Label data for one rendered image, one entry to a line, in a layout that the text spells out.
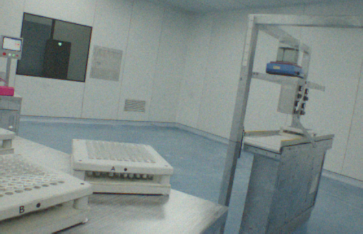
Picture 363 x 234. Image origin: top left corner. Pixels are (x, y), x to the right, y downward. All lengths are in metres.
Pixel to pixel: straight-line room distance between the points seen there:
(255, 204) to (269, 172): 0.26
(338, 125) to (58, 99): 5.17
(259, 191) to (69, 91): 5.04
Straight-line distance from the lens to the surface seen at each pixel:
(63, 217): 0.60
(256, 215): 2.36
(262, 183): 2.28
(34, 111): 6.51
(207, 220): 0.71
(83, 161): 0.76
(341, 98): 5.55
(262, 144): 2.11
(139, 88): 7.33
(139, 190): 0.79
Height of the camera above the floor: 1.15
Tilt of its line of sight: 5 degrees down
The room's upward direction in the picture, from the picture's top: 9 degrees clockwise
